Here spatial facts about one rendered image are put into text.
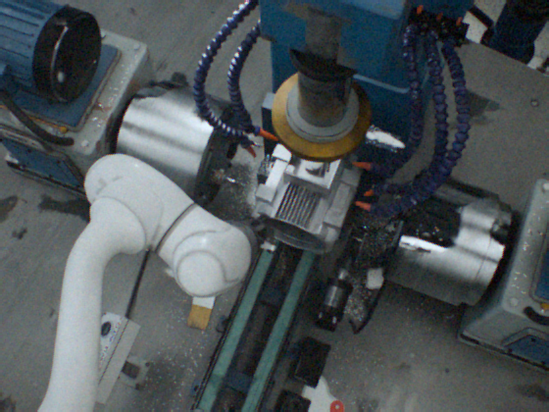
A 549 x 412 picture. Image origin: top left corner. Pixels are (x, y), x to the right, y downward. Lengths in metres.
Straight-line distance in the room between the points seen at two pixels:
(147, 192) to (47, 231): 0.79
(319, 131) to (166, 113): 0.39
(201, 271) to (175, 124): 0.50
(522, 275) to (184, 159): 0.70
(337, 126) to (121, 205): 0.41
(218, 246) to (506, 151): 1.05
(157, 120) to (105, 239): 0.48
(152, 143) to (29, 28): 0.32
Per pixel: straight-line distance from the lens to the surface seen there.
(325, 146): 1.20
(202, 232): 1.03
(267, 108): 1.45
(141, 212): 1.03
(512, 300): 1.35
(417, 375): 1.66
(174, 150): 1.42
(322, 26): 0.94
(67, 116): 1.48
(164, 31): 1.99
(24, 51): 1.38
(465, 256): 1.37
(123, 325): 1.40
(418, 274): 1.39
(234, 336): 1.53
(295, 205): 1.41
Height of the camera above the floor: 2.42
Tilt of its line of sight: 70 degrees down
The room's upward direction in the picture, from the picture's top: 3 degrees counter-clockwise
